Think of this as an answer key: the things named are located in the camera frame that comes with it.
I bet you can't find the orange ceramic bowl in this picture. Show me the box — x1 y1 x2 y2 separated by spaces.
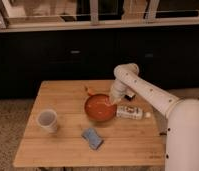
84 94 117 122

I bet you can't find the small dark box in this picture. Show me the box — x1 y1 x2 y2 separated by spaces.
124 94 136 101

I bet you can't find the white bottle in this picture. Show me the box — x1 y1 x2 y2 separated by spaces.
116 105 151 120

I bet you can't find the wooden table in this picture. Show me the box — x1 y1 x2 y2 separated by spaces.
13 80 165 167

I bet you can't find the white plastic cup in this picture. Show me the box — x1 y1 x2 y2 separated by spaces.
36 109 58 133

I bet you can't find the dark cabinet with handles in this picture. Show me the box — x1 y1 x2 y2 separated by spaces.
0 26 199 99

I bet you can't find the blue sponge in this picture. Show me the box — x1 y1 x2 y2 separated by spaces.
82 128 103 150

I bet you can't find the orange carrot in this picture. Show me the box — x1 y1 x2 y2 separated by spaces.
85 86 95 96

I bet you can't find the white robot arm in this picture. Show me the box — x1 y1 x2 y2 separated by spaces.
109 63 199 171

